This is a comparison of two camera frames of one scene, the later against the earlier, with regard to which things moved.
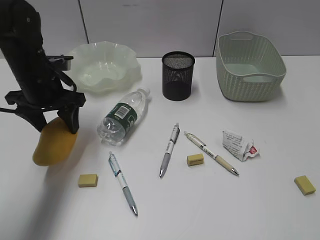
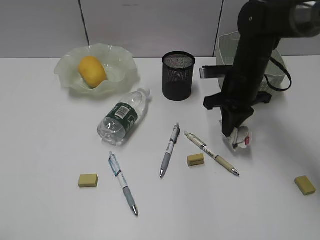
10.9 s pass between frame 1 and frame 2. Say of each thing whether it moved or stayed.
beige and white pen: stayed
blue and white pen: stayed
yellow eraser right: stayed
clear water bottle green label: stayed
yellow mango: moved
